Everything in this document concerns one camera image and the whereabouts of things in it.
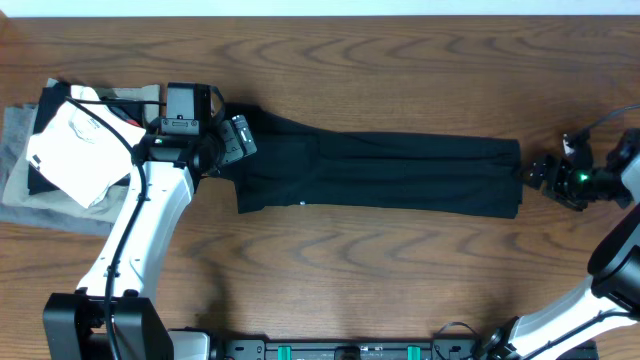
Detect black t-shirt with logo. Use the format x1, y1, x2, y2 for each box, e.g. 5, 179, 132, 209
220, 103, 523, 219

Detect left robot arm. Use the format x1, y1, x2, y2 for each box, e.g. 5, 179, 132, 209
43, 115, 257, 359

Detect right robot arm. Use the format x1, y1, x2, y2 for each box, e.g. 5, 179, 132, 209
474, 147, 639, 359

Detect beige folded garment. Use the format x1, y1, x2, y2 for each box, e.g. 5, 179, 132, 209
1, 77, 162, 225

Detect white folded t-shirt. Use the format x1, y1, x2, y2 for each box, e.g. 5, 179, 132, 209
25, 85, 145, 208

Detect black folded garment red accents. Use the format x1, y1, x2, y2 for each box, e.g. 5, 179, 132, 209
27, 83, 144, 195

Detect grey folded garment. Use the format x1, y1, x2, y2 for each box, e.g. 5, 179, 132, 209
1, 104, 112, 236

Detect right black cable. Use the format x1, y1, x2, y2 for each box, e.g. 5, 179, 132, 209
574, 102, 640, 139

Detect black cable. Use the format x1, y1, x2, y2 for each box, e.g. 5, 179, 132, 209
574, 102, 640, 139
64, 95, 169, 360

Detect left black cable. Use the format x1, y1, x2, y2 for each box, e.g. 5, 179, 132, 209
64, 95, 169, 360

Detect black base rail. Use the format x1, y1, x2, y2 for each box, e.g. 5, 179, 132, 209
169, 327, 600, 360

